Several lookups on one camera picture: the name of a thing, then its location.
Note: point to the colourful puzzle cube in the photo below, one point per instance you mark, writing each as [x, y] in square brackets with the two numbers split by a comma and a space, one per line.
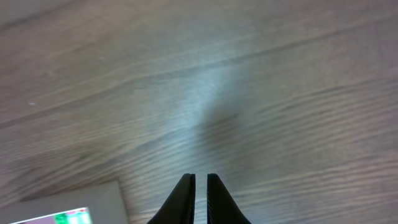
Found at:
[76, 216]

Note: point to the white box pink inside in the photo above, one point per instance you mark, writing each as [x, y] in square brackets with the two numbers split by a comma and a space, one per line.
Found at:
[104, 203]

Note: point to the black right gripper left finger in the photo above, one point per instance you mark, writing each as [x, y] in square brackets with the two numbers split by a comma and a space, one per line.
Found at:
[179, 207]

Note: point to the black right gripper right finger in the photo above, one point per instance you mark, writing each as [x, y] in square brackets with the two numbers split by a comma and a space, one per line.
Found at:
[221, 208]

